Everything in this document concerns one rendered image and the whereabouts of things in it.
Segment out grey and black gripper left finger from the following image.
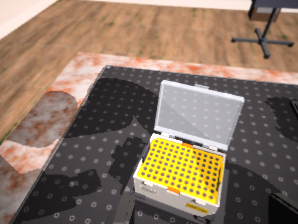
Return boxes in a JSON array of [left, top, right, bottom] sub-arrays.
[[104, 191, 135, 224]]

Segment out yellow pipette tip rack plate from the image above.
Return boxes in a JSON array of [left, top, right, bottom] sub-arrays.
[[138, 138, 224, 203]]

